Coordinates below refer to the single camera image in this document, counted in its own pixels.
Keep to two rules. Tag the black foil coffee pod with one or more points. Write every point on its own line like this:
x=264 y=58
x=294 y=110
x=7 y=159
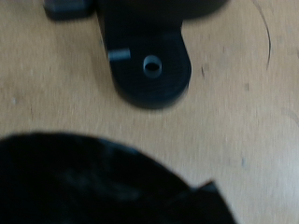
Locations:
x=78 y=180

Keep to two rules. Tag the black Keurig coffee machine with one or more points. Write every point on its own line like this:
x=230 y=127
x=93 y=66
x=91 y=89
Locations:
x=149 y=87

